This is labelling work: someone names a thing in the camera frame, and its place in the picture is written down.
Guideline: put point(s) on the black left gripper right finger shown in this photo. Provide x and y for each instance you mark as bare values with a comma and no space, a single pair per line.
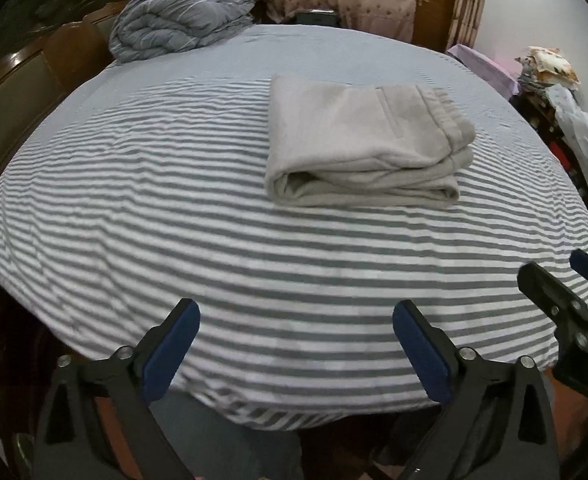
496,420

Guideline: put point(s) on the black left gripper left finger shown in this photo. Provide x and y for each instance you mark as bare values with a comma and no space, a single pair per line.
97,423

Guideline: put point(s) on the grey fleece pants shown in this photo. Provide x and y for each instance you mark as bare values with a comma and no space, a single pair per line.
375,146

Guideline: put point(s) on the floral pillow pile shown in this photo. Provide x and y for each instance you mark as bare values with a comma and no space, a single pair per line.
544,67

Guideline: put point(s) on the lilac folded cloth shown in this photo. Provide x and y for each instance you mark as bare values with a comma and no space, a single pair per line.
487,69

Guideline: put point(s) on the grey white striped bed sheet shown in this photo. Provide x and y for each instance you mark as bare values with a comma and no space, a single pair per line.
146,186

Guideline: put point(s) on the brown wooden door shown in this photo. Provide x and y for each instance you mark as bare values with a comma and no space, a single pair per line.
432,22

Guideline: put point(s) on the dark wooden headboard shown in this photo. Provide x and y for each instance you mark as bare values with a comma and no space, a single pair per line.
48,48

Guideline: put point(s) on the blue grey folded quilt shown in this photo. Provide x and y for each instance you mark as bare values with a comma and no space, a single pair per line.
151,28

